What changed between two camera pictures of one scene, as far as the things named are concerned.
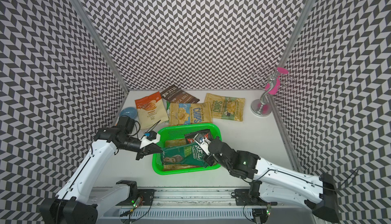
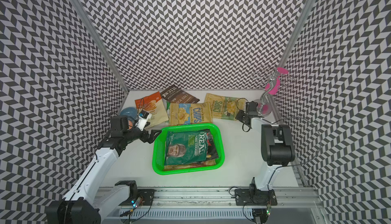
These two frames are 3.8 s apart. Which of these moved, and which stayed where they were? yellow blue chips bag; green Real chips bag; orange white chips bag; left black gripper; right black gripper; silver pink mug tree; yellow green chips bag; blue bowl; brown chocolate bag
Moved: right black gripper; left black gripper; green Real chips bag
Stayed: silver pink mug tree; brown chocolate bag; blue bowl; orange white chips bag; yellow blue chips bag; yellow green chips bag
